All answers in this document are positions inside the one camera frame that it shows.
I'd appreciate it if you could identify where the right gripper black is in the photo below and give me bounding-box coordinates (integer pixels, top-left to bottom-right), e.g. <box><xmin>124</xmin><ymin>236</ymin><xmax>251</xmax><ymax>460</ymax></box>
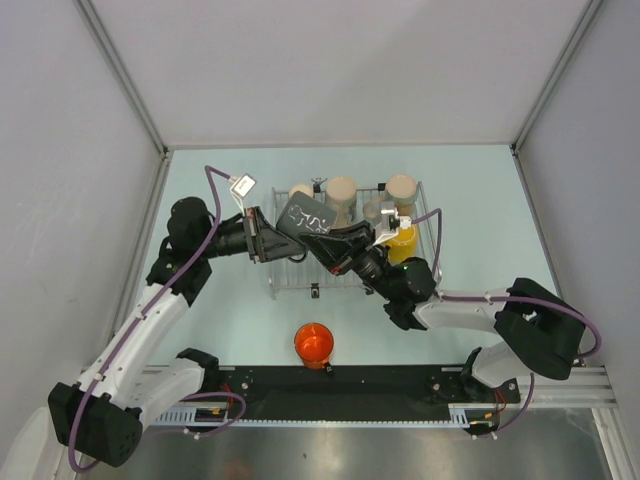
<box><xmin>297</xmin><ymin>222</ymin><xmax>396</xmax><ymax>302</ymax></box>

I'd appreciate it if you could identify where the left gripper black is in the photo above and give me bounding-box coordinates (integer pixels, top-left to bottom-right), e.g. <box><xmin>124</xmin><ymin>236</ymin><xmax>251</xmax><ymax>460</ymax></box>
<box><xmin>198</xmin><ymin>206</ymin><xmax>306</xmax><ymax>263</ymax></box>

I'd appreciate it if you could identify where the dark green mug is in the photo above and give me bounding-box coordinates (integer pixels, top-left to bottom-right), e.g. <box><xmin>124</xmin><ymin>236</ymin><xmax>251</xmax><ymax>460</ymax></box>
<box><xmin>276</xmin><ymin>192</ymin><xmax>337</xmax><ymax>238</ymax></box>

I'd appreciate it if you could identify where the plain beige mug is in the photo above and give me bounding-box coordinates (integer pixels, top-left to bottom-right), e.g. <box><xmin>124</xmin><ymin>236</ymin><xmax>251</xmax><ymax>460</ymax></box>
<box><xmin>325</xmin><ymin>176</ymin><xmax>357</xmax><ymax>228</ymax></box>

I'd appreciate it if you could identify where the yellow mug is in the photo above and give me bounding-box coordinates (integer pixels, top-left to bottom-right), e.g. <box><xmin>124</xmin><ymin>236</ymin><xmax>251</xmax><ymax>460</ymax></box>
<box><xmin>385</xmin><ymin>225</ymin><xmax>419</xmax><ymax>264</ymax></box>

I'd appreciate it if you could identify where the stainless steel cup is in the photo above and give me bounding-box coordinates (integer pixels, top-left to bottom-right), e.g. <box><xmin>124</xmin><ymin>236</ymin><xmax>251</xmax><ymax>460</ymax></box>
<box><xmin>289</xmin><ymin>184</ymin><xmax>315</xmax><ymax>199</ymax></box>

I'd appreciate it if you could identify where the beige floral mug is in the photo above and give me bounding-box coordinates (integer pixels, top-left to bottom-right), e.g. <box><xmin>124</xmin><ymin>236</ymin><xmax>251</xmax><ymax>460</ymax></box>
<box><xmin>363</xmin><ymin>174</ymin><xmax>418</xmax><ymax>223</ymax></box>

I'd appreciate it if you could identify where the orange mug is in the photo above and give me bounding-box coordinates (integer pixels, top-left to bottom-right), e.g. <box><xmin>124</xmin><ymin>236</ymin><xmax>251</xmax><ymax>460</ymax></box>
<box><xmin>294</xmin><ymin>323</ymin><xmax>334</xmax><ymax>377</ymax></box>

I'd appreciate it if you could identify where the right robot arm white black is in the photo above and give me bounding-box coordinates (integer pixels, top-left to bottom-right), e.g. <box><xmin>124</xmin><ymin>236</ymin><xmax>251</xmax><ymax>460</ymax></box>
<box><xmin>301</xmin><ymin>223</ymin><xmax>587</xmax><ymax>401</ymax></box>

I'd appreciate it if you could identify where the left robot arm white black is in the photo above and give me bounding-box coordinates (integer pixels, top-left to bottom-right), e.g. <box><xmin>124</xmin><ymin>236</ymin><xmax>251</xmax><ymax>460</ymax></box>
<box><xmin>48</xmin><ymin>197</ymin><xmax>306</xmax><ymax>473</ymax></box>

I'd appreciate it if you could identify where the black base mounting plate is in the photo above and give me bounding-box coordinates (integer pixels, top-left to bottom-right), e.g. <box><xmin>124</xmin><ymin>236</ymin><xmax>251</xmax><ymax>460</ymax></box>
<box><xmin>217</xmin><ymin>365</ymin><xmax>520</xmax><ymax>422</ymax></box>

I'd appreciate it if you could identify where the metal wire dish rack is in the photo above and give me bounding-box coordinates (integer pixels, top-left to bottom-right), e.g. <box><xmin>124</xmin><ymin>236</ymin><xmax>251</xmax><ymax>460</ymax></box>
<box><xmin>269</xmin><ymin>183</ymin><xmax>442</xmax><ymax>299</ymax></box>

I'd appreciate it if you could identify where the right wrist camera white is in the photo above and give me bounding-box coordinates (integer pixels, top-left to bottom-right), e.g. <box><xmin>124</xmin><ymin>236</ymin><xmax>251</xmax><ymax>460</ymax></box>
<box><xmin>373</xmin><ymin>201</ymin><xmax>412</xmax><ymax>245</ymax></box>

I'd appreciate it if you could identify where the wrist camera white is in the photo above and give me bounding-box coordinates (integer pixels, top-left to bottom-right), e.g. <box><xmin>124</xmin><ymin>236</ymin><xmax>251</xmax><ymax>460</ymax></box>
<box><xmin>228</xmin><ymin>173</ymin><xmax>257</xmax><ymax>212</ymax></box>
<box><xmin>373</xmin><ymin>201</ymin><xmax>412</xmax><ymax>245</ymax></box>

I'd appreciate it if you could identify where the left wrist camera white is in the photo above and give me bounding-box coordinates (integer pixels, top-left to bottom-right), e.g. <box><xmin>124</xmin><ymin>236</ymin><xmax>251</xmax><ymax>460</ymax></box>
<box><xmin>228</xmin><ymin>173</ymin><xmax>257</xmax><ymax>212</ymax></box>

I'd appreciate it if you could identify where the white slotted cable duct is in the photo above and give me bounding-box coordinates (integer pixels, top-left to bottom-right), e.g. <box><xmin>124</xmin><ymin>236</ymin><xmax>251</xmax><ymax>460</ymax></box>
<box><xmin>149</xmin><ymin>404</ymin><xmax>501</xmax><ymax>429</ymax></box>

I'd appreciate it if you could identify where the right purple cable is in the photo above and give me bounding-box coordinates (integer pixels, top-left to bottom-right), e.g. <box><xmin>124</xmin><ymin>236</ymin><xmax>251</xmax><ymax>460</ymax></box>
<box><xmin>409</xmin><ymin>207</ymin><xmax>603</xmax><ymax>441</ymax></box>

